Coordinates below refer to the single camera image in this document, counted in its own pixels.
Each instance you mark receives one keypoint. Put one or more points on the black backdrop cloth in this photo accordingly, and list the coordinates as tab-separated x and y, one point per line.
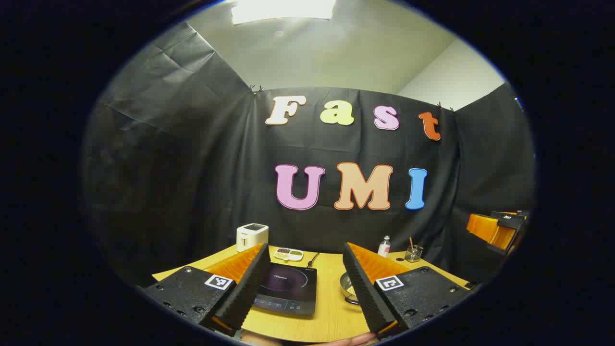
192	168

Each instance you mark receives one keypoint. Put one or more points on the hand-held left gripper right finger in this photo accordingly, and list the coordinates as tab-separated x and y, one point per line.
365	293

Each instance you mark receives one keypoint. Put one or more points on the black induction cooktop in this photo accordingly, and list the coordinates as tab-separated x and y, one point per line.
288	288

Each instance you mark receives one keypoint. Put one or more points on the stainless steel pot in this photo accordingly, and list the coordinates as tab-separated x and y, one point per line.
347	283

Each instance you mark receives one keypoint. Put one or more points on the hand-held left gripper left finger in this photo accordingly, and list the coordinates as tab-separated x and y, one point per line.
247	293

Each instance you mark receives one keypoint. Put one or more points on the white toaster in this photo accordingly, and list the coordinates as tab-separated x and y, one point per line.
252	238

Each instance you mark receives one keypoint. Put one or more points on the glass jar with sticks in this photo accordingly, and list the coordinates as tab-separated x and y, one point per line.
413	253

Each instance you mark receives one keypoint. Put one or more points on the clear bottle with pink label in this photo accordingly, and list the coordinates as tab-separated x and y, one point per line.
384	247

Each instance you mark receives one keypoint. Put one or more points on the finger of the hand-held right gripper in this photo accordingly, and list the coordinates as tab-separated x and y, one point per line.
483	228

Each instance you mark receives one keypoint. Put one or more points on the ceiling light panel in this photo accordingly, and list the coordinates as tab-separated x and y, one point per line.
283	10

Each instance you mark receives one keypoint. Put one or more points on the white divided dish of beans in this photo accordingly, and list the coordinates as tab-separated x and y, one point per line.
288	254

